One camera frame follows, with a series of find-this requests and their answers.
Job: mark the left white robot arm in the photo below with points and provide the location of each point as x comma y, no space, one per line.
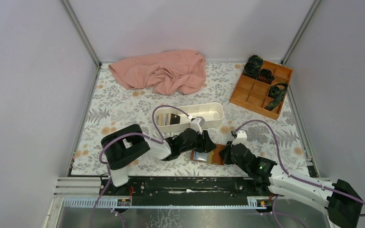
121,148

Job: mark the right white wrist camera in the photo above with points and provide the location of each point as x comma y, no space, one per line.
239,136

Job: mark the credit cards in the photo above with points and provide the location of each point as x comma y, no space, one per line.
202,157

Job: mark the white oblong plastic tray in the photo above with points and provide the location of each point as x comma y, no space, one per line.
213,114

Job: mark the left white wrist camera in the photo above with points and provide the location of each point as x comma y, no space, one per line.
196,124

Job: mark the wooden compartment organizer box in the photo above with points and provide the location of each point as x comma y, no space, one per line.
253,94

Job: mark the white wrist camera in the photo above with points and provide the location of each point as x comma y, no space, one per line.
196,124
239,136

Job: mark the unrolled dark patterned tie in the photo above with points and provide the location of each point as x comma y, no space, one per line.
277,93

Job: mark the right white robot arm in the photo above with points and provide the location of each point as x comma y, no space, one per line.
339,201

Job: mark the floral patterned table mat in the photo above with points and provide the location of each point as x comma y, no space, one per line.
113,108

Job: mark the brown leather card holder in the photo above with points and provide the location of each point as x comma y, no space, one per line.
212,157

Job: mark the pink crumpled cloth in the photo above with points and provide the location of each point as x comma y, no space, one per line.
168,72

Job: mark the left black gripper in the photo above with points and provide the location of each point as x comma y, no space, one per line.
201,141

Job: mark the large rolled dark tie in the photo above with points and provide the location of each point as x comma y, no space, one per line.
253,66

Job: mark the stack of cards in tray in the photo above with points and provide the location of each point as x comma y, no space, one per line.
168,119

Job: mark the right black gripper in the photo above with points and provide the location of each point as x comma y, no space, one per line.
232,152

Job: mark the small rolled dark tie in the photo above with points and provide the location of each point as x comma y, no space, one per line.
265,76

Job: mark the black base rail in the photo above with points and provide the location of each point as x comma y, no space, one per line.
187,191

